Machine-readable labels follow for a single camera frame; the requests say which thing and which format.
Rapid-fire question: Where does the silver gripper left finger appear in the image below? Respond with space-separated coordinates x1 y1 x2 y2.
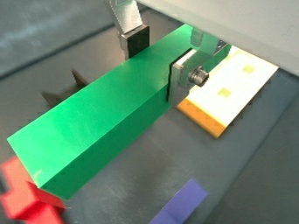
103 0 149 59

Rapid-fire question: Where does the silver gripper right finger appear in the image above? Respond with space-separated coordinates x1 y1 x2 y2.
166 28 229 107

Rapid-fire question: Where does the green rectangular bar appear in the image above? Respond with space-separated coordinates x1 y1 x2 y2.
6 24 192 200

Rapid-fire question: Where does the yellow slotted board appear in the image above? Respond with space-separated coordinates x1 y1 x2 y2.
177 46 277 138

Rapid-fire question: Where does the purple cross-shaped block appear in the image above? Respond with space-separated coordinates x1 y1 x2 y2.
148 178 208 224

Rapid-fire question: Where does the red cross-shaped block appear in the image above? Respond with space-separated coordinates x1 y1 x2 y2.
0 157 65 224

